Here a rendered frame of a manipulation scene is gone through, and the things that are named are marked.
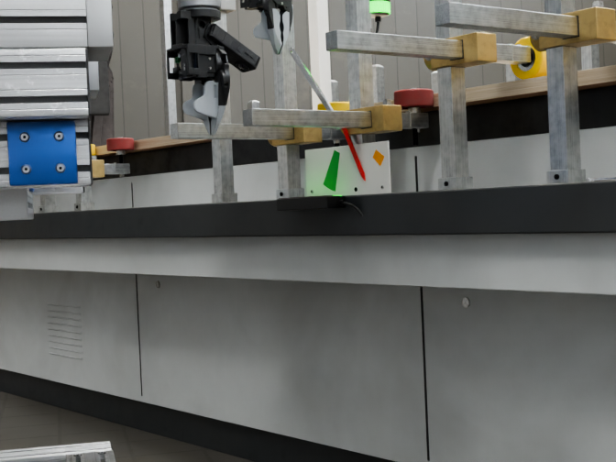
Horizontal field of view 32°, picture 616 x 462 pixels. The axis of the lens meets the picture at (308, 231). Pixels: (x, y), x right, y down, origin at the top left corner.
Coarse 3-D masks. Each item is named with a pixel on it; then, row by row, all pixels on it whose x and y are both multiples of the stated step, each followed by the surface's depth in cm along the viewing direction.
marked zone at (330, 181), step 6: (336, 156) 218; (330, 162) 219; (336, 162) 218; (330, 168) 219; (336, 168) 218; (330, 174) 219; (336, 174) 218; (324, 180) 221; (330, 180) 220; (330, 186) 220
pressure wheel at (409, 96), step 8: (400, 96) 215; (408, 96) 214; (416, 96) 214; (424, 96) 214; (432, 96) 216; (400, 104) 215; (408, 104) 214; (416, 104) 214; (424, 104) 214; (432, 104) 216; (416, 112) 217; (416, 136) 217; (416, 144) 217
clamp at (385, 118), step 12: (360, 108) 211; (372, 108) 208; (384, 108) 206; (396, 108) 208; (372, 120) 208; (384, 120) 206; (396, 120) 208; (348, 132) 214; (360, 132) 211; (372, 132) 210; (384, 132) 211
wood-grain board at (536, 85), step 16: (528, 80) 199; (544, 80) 196; (592, 80) 188; (608, 80) 185; (480, 96) 209; (496, 96) 206; (512, 96) 204; (528, 96) 205; (144, 144) 313; (160, 144) 306; (176, 144) 300
